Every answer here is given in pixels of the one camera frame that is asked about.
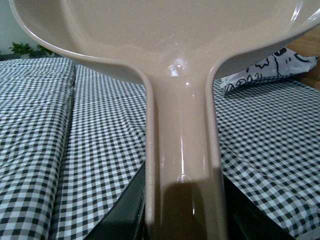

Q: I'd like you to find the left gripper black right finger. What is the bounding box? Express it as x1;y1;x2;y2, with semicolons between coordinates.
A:
223;176;294;240

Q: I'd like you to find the small potted plant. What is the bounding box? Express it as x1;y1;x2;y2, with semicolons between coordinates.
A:
8;42;34;59
36;44;56;57

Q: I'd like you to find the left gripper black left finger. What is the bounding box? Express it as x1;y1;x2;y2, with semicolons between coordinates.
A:
91;164;146;240

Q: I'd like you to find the folded checkered quilt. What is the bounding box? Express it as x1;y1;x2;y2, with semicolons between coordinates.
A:
0;57;75;240

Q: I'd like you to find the white cartoon print pillow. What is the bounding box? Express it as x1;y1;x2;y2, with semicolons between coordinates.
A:
220;46;320;95

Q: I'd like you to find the black white checkered bed sheet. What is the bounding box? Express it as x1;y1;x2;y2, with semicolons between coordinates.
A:
48;65;320;240

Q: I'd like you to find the beige plastic dustpan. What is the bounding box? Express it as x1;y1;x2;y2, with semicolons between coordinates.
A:
9;0;320;240

